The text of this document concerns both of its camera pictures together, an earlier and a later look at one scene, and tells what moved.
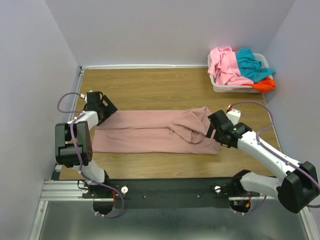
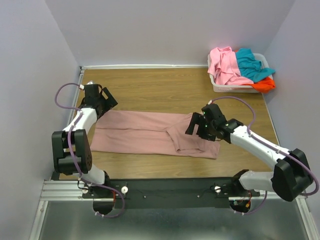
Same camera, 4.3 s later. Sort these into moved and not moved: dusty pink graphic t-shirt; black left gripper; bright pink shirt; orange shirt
Moved: black left gripper
Not moved: dusty pink graphic t-shirt; bright pink shirt; orange shirt
